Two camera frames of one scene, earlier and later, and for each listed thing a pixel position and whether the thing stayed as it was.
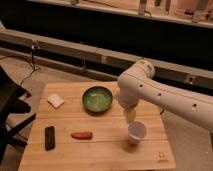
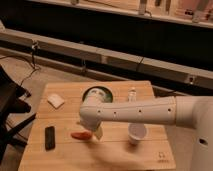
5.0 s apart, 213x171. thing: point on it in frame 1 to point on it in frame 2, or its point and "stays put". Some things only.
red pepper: [86, 135] stays put
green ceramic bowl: [97, 99] stays put
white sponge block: [55, 101] stays put
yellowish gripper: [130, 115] to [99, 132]
